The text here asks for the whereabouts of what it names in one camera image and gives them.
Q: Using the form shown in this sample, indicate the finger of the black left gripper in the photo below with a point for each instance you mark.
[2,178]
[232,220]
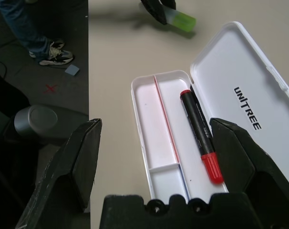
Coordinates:
[169,3]
[154,8]

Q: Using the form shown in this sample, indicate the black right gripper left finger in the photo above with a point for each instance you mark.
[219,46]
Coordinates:
[68,171]

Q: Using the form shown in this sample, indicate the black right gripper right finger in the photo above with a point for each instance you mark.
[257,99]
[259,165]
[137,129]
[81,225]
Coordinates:
[244,162]

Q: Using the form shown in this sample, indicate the green capped white highlighter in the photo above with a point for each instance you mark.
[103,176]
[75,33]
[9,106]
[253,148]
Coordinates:
[182,21]

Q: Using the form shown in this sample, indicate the black marker with red cap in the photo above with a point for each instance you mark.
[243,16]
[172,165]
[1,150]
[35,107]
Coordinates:
[197,124]

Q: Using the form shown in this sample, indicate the white Unitree pencil case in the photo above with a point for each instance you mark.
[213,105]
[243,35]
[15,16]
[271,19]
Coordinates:
[230,71]

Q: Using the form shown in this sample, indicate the grey robot right leg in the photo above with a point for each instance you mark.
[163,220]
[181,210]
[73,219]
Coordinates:
[34,119]

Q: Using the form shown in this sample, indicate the red tape floor cross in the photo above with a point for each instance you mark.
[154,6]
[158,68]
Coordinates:
[51,88]

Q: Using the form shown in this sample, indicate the white and black sneaker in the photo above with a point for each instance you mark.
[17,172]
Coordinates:
[56,57]

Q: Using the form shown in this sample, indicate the bystander leg in blue jeans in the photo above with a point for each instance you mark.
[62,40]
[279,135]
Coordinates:
[18,23]

